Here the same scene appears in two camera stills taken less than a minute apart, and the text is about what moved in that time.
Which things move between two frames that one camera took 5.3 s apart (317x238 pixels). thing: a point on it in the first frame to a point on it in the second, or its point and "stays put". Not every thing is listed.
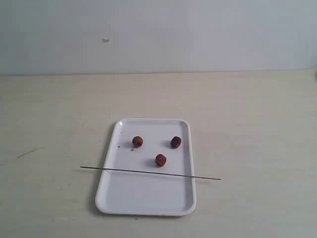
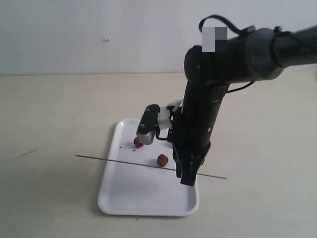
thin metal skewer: x=150 y=173 to x=148 y=166
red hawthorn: x=137 y=141 stays put
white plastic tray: x=121 y=193 stays put
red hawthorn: x=160 y=160 stays put
